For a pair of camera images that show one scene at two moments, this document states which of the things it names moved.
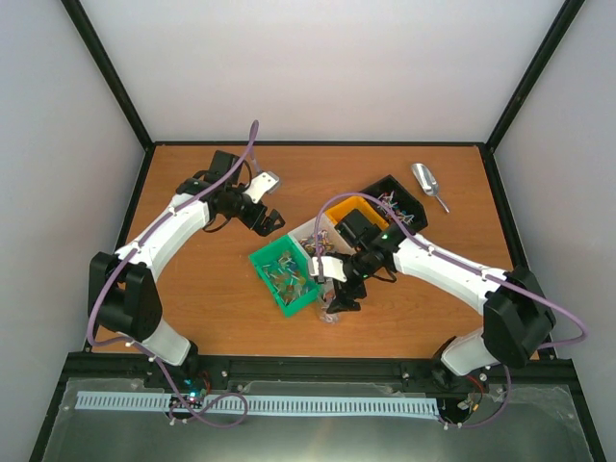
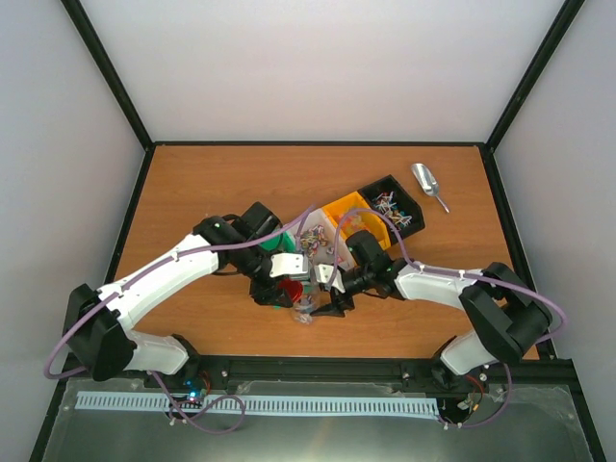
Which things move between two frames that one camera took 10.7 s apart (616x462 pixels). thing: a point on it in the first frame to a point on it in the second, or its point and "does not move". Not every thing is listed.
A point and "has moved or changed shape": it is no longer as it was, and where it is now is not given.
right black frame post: x=526 y=86 does not move
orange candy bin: x=356 y=203 has moved or changed shape
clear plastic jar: x=326 y=296 has moved or changed shape
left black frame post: x=107 y=68 does not move
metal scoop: x=428 y=181 does not move
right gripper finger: x=340 y=304 to x=326 y=310
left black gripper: x=265 y=227 to x=267 y=295
